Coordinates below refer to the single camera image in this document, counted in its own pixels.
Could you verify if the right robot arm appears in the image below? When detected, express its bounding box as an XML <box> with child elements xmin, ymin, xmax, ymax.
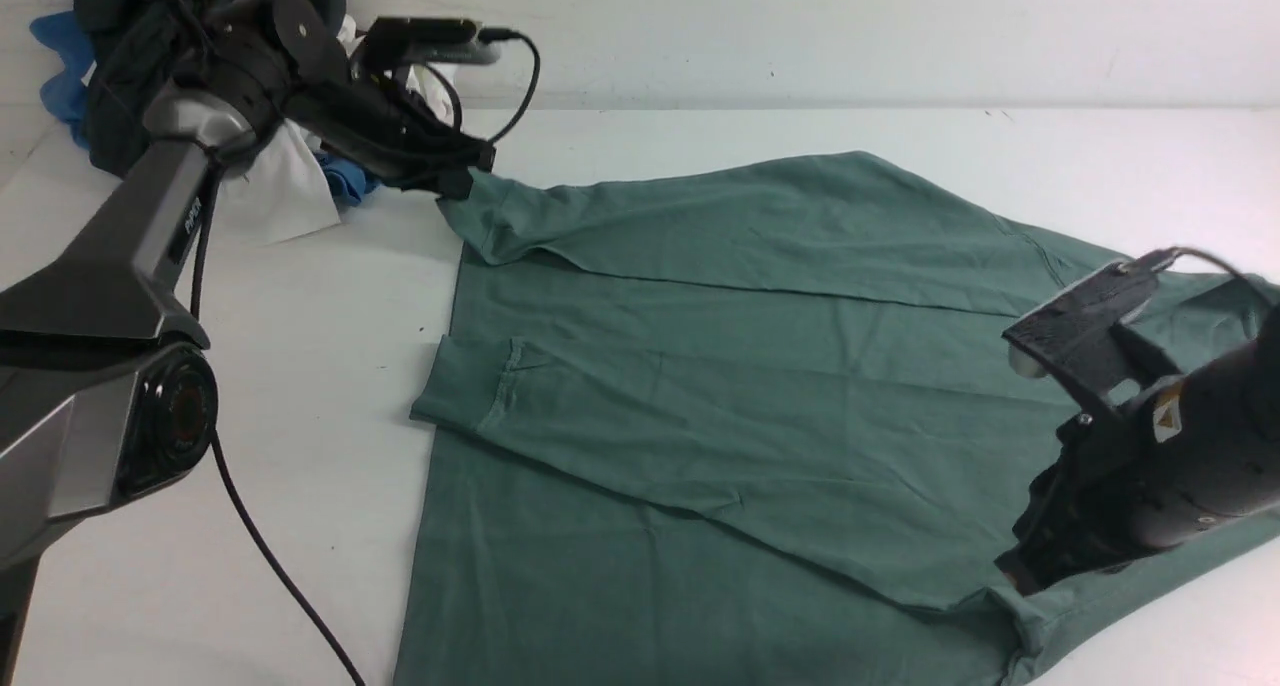
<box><xmin>995</xmin><ymin>311</ymin><xmax>1277</xmax><ymax>595</ymax></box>

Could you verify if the blue crumpled garment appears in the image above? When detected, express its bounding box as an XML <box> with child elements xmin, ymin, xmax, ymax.
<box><xmin>29</xmin><ymin>10</ymin><xmax>383</xmax><ymax>207</ymax></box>

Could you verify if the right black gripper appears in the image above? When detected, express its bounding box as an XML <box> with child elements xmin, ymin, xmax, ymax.
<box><xmin>995</xmin><ymin>416</ymin><xmax>1181</xmax><ymax>596</ymax></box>

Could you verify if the green long-sleeve top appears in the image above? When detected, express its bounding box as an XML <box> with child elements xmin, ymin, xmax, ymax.
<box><xmin>394</xmin><ymin>152</ymin><xmax>1277</xmax><ymax>685</ymax></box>

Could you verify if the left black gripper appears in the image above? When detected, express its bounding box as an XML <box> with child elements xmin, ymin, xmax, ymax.
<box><xmin>285</xmin><ymin>74</ymin><xmax>497</xmax><ymax>198</ymax></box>

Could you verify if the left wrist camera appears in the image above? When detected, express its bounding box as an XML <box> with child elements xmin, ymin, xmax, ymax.
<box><xmin>353</xmin><ymin>17</ymin><xmax>509</xmax><ymax>72</ymax></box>

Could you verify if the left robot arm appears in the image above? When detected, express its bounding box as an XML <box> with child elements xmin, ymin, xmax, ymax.
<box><xmin>1</xmin><ymin>0</ymin><xmax>504</xmax><ymax>683</ymax></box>

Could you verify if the dark green crumpled garment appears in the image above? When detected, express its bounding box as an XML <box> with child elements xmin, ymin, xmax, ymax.
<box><xmin>73</xmin><ymin>0</ymin><xmax>347</xmax><ymax>177</ymax></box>

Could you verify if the black camera cable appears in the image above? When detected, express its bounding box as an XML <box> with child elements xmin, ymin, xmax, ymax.
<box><xmin>189</xmin><ymin>28</ymin><xmax>541</xmax><ymax>686</ymax></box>

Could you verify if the white crumpled garment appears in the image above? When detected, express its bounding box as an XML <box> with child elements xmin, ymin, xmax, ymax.
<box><xmin>215</xmin><ymin>17</ymin><xmax>461</xmax><ymax>246</ymax></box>

